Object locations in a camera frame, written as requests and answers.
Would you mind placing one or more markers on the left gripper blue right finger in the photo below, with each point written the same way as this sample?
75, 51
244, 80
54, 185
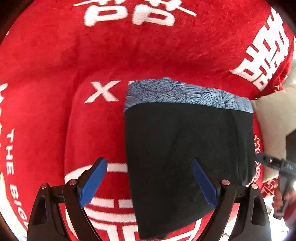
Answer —
252, 221

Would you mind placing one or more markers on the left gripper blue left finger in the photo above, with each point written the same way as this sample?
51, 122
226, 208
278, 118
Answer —
46, 221

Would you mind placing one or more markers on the black pants with blue stripe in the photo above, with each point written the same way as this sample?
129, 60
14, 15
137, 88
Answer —
168, 125

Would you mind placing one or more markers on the person's right hand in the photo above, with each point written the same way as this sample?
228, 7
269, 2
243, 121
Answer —
283, 206

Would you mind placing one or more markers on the grey throw pillow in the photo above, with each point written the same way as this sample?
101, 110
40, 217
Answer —
275, 114

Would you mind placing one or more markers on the red sofa cover with characters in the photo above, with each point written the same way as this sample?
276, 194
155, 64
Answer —
65, 70

